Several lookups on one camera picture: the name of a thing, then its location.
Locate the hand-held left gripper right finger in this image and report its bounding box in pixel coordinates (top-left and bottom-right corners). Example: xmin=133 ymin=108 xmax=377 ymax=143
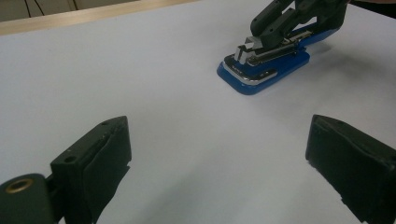
xmin=304 ymin=114 xmax=396 ymax=224

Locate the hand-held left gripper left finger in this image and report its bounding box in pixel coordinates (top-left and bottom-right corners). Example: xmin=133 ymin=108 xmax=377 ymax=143
xmin=49 ymin=115 xmax=133 ymax=224

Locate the black hanging cable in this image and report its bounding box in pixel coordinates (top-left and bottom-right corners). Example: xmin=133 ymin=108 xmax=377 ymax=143
xmin=23 ymin=0 xmax=45 ymax=19

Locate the wooden table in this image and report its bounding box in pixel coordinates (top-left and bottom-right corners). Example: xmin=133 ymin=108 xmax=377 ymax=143
xmin=0 ymin=0 xmax=200 ymax=36

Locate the blue stapler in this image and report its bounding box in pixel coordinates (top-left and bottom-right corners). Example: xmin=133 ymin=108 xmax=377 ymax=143
xmin=216 ymin=26 xmax=341 ymax=96

